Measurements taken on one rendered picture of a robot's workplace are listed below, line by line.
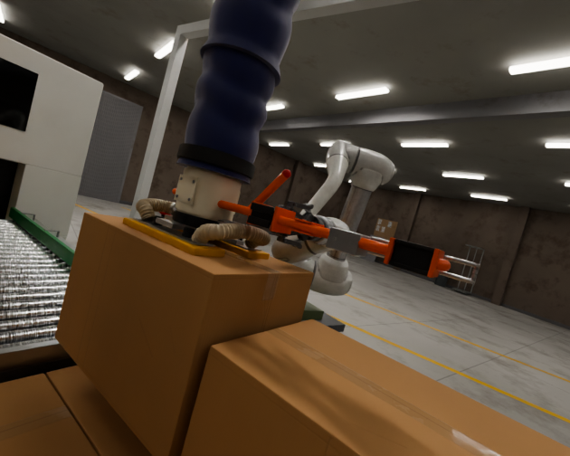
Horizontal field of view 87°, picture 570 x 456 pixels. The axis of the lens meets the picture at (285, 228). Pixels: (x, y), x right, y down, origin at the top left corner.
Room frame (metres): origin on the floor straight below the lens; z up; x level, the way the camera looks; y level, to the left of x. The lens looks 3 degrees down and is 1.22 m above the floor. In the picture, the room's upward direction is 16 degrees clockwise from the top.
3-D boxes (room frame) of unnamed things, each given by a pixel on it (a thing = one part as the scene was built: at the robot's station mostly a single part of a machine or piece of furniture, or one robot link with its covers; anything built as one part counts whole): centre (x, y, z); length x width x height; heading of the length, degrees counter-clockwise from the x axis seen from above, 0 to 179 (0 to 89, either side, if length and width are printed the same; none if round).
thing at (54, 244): (2.19, 1.65, 0.60); 1.60 x 0.11 x 0.09; 56
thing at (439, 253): (0.56, -0.24, 1.21); 0.08 x 0.07 x 0.05; 55
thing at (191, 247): (0.82, 0.30, 1.10); 0.34 x 0.10 x 0.05; 55
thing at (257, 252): (0.98, 0.19, 1.10); 0.34 x 0.10 x 0.05; 55
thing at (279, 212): (0.76, 0.04, 1.20); 0.10 x 0.08 x 0.06; 145
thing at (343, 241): (0.64, -0.14, 1.20); 0.07 x 0.07 x 0.04; 55
